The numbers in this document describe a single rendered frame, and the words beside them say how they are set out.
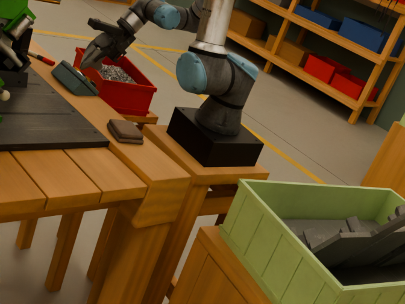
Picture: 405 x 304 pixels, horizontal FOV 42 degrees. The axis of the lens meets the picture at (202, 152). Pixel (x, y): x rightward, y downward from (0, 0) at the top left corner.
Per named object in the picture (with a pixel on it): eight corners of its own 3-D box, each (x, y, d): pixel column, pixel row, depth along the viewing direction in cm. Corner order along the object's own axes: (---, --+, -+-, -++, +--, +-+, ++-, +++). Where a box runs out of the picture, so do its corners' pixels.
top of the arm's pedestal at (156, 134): (211, 136, 200) (214, 126, 198) (266, 183, 179) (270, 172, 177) (140, 134, 178) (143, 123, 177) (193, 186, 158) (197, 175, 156)
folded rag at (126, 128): (105, 126, 152) (108, 116, 151) (131, 128, 156) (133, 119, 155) (117, 143, 144) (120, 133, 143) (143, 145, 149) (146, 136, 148)
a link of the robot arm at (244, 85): (252, 107, 170) (270, 68, 164) (222, 104, 161) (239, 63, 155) (230, 89, 177) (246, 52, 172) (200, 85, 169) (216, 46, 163)
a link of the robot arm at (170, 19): (192, 11, 174) (174, 2, 181) (165, 5, 166) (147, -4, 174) (185, 34, 176) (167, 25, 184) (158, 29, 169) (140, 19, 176)
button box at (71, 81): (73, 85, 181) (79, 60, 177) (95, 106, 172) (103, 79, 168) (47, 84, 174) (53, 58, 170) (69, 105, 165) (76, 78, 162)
